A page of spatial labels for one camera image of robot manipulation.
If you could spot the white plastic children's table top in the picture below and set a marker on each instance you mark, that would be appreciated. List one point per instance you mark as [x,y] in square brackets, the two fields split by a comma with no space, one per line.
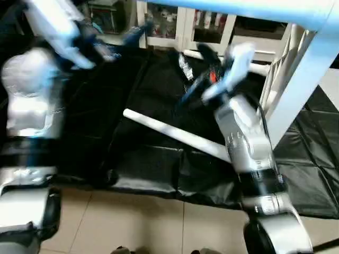
[302,79]

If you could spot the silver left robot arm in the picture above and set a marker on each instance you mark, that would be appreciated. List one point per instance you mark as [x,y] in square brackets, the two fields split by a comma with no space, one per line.
[29,95]

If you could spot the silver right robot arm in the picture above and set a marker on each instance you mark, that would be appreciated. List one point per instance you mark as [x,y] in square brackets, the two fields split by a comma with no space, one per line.
[249,148]

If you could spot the teal plastic object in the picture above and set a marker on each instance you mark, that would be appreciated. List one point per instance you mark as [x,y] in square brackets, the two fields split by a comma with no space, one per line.
[97,26]

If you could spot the white glass door cabinet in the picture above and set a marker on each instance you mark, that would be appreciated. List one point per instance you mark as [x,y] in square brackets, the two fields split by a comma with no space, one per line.
[212,32]

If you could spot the black plastic work mat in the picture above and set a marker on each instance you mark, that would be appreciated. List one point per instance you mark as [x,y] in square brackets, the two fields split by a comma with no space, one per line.
[132,84]

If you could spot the white side table board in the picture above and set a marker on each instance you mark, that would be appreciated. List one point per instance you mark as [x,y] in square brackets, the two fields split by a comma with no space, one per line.
[329,84]

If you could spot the dark right robot foot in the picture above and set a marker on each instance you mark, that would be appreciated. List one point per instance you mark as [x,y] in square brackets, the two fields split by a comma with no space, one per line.
[204,251]

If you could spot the dark robot foot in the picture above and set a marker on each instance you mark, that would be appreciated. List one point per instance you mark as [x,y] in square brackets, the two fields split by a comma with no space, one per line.
[124,250]
[204,251]

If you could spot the dark left robot foot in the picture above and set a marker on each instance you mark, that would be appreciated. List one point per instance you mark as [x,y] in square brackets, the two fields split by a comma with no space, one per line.
[124,250]

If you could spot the black metal table leg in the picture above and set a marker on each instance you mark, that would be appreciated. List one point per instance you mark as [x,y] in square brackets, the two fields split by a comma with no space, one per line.
[326,246]

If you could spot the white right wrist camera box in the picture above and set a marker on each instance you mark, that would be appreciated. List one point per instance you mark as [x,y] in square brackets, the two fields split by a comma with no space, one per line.
[235,69]

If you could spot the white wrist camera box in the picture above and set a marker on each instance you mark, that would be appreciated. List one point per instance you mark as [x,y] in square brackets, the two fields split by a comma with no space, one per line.
[58,26]
[235,69]

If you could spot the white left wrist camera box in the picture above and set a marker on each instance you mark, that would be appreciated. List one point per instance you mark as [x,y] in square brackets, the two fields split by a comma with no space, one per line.
[58,26]

